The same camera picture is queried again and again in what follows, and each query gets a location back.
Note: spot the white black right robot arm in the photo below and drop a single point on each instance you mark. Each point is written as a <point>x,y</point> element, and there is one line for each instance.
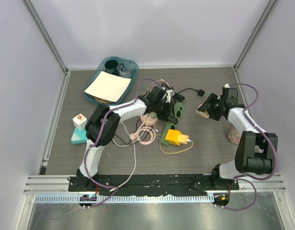
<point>256,154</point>

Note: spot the white slotted cable duct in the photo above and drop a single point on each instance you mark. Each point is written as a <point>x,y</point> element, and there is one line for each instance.
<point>87,198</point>

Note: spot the pink cube socket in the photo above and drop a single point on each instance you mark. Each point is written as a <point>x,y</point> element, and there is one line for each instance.
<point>202,114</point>

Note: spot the white cube charger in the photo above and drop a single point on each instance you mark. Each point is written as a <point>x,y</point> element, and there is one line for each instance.
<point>79,121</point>

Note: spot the yellow cube socket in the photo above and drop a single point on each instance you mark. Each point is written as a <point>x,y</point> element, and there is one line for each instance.
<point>174,137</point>

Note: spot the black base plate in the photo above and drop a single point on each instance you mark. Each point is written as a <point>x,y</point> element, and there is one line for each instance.
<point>154,184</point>

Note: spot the teal triangular power socket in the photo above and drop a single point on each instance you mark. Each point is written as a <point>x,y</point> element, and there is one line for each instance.
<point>78,136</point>

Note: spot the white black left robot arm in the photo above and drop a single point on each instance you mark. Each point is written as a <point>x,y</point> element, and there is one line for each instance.
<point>102,125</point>

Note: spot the round pink power socket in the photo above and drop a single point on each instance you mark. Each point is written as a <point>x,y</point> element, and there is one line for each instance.
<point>148,119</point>

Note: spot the dark green mug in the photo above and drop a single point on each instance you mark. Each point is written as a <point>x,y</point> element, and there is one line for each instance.
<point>111,67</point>

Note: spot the red pink cup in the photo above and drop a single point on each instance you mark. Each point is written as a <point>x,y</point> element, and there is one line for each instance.
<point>233,136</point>

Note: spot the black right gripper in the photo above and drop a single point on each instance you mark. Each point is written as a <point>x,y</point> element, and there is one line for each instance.
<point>211,99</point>

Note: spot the yellow charger plug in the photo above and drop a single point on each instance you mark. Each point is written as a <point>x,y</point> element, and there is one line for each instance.
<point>183,139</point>

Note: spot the clear glass cup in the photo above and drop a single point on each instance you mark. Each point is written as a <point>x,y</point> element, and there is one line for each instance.
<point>123,71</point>

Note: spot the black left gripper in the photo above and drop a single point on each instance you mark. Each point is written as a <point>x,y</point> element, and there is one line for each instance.
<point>168,116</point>

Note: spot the white paper sheet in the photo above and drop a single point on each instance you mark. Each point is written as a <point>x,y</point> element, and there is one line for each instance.
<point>108,87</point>

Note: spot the green power strip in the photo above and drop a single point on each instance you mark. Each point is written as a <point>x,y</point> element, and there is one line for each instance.
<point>175,112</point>

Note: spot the teal plastic tray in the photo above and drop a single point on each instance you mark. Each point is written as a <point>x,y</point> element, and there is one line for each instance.
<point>134,69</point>

